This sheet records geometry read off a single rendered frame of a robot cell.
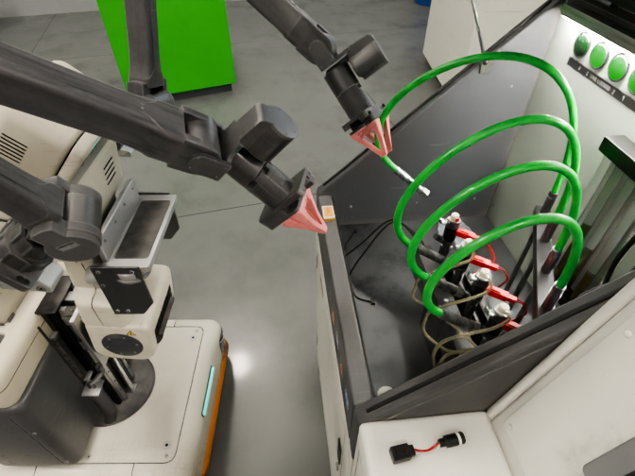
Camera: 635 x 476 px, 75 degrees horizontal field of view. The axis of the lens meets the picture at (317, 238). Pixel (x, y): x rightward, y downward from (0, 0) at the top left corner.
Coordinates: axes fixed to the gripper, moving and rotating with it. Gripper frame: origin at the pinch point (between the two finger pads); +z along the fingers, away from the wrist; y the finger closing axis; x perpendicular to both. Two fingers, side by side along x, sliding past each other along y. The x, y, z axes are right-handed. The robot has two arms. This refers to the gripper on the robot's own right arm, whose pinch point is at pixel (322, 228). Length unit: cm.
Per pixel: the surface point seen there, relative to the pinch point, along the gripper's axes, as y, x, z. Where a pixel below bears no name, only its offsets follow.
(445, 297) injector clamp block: 0.8, 7.5, 34.4
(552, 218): 29.6, -4.6, 16.0
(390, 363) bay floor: -16.5, -1.3, 37.7
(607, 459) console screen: 22.5, -28.8, 31.6
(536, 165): 30.7, 3.4, 12.9
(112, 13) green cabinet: -172, 263, -113
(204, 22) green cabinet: -143, 299, -63
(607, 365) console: 27.0, -20.3, 27.0
